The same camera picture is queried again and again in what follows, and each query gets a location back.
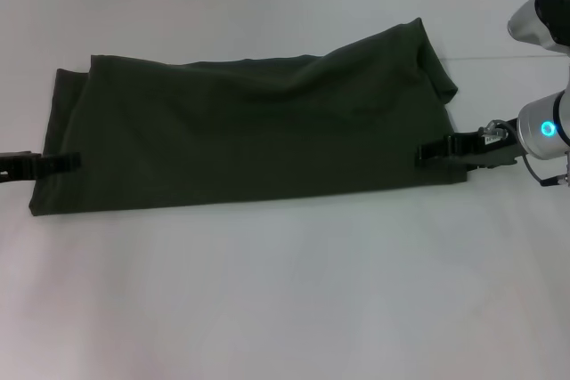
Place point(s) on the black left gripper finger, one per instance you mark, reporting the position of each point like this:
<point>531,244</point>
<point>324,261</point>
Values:
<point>58,164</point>

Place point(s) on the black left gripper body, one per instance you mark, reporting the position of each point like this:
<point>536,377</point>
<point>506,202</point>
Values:
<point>15,166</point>

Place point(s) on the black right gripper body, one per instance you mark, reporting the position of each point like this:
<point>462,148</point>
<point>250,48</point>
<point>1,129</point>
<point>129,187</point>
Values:
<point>492,146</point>

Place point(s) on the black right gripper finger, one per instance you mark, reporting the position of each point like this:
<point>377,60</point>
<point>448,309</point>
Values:
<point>441,148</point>

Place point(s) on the dark green FREE t-shirt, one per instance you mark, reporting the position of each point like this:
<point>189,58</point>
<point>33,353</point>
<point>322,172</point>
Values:
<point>249,131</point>

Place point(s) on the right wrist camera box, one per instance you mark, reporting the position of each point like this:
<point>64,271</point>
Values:
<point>541,19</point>

